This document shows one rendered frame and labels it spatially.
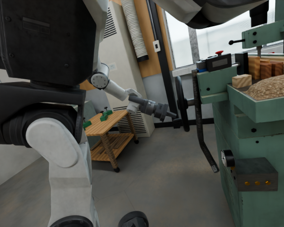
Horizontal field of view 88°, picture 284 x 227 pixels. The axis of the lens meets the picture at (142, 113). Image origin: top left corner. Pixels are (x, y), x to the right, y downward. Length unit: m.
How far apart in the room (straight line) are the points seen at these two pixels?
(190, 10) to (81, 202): 0.55
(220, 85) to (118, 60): 1.58
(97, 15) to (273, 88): 0.44
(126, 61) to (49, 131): 1.68
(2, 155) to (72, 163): 2.61
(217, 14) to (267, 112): 0.29
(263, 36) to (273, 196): 0.64
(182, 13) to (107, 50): 1.93
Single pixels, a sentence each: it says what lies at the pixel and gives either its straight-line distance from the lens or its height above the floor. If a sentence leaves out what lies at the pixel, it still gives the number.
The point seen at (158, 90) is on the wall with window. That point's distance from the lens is 2.23.
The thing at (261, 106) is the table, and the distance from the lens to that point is 0.46.
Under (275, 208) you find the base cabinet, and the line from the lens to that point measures 0.93.
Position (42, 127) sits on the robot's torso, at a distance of 0.41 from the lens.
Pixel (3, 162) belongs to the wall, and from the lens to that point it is 3.04.
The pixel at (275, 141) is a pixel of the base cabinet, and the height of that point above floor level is 0.69.
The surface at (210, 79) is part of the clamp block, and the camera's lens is 0.64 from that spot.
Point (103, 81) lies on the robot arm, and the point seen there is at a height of 1.03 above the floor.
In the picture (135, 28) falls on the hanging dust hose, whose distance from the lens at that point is 2.08.
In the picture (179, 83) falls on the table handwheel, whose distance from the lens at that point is 0.68.
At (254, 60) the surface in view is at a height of 0.97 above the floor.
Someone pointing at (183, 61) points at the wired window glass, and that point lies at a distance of 2.18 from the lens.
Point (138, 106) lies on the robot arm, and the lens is 0.86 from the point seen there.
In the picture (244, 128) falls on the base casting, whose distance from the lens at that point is 0.64.
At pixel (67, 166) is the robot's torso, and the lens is 0.45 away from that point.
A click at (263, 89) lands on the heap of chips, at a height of 0.92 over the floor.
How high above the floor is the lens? 1.06
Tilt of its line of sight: 18 degrees down
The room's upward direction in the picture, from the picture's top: 16 degrees counter-clockwise
